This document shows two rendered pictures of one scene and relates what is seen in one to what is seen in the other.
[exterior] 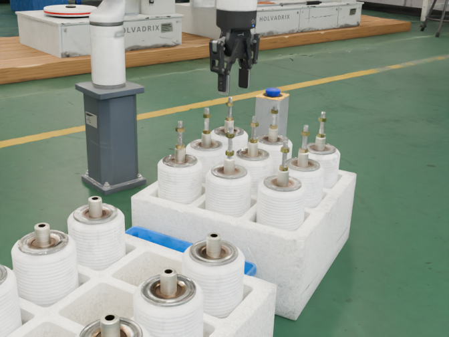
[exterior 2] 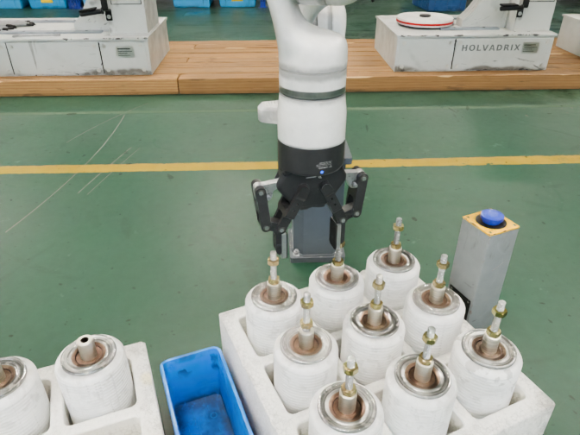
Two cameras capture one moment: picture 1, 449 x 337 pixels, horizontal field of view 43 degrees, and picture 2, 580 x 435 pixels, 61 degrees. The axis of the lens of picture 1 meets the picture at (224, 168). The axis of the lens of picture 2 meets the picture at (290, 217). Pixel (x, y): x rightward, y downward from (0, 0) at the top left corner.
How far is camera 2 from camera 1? 0.74 m
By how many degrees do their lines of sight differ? 36
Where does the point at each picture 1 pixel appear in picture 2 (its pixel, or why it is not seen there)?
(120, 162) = (314, 233)
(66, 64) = (395, 79)
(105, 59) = not seen: hidden behind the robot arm
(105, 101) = not seen: hidden behind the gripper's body
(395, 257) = not seen: outside the picture
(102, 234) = (71, 388)
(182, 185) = (259, 330)
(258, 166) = (365, 345)
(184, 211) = (244, 366)
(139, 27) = (493, 46)
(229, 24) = (282, 163)
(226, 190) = (282, 372)
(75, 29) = (416, 42)
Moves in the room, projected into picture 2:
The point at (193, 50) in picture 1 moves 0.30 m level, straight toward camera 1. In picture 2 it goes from (557, 78) to (545, 93)
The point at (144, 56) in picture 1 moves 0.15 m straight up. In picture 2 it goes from (489, 79) to (495, 50)
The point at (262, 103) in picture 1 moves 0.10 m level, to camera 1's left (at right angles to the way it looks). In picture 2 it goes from (469, 230) to (419, 212)
